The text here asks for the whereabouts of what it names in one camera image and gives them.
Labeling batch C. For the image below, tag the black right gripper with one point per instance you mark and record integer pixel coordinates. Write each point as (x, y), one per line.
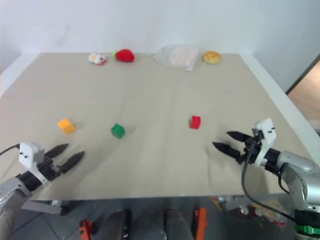
(250, 148)

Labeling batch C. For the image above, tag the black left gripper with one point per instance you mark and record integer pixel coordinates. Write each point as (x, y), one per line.
(48, 168)

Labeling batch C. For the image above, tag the yellow toy block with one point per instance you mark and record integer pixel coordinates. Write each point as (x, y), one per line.
(66, 126)

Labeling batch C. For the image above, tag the red toy block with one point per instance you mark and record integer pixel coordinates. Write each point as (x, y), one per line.
(195, 122)

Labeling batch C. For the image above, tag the green toy block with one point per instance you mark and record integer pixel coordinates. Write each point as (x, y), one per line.
(118, 130)

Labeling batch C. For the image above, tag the pile of packaged items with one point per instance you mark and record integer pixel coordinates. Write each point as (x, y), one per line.
(252, 210)

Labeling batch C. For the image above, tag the orange black clamp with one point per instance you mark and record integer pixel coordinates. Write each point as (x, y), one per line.
(86, 228)
(201, 222)

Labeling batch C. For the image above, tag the beige table cloth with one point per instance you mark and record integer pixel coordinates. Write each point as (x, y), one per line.
(150, 125)

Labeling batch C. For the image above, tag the dark rounded robot foot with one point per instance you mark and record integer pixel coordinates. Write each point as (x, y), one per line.
(117, 225)
(178, 225)

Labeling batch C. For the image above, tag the golden toy bread bun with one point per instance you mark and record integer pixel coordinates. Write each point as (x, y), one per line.
(212, 57)

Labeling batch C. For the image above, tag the clear plastic bag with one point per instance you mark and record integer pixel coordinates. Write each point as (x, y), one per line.
(178, 57)

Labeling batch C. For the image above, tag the small white red plush toy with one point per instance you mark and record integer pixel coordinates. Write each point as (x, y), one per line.
(97, 58)

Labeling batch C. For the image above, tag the red knitted strawberry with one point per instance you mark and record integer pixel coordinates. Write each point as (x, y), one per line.
(124, 55)

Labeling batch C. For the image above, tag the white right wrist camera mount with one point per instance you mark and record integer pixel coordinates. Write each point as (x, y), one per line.
(265, 140)

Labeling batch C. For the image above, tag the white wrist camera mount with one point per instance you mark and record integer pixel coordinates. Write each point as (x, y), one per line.
(29, 155)
(265, 140)

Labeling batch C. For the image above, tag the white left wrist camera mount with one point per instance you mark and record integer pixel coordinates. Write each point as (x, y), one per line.
(29, 155)

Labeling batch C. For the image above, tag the grey metal table bracket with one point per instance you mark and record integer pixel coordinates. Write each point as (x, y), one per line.
(45, 206)

